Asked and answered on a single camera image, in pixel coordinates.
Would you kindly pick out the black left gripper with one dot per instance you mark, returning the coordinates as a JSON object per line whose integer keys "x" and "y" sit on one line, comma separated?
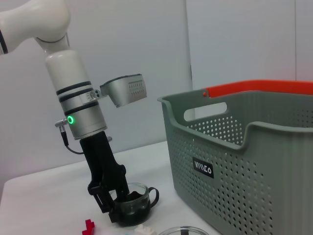
{"x": 102, "y": 161}

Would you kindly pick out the glass teacup with black holder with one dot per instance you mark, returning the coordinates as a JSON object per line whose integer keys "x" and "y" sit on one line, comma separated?
{"x": 181, "y": 230}
{"x": 139, "y": 205}

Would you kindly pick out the dark red curved brick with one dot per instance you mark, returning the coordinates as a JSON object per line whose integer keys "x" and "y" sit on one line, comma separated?
{"x": 88, "y": 227}

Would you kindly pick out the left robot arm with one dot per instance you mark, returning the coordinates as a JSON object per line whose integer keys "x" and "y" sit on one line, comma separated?
{"x": 68, "y": 85}

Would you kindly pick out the grey-green perforated storage bin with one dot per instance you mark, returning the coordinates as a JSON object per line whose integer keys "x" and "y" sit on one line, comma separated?
{"x": 232, "y": 183}

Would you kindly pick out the white two-stud brick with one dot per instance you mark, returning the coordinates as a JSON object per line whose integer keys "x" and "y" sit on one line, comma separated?
{"x": 145, "y": 230}

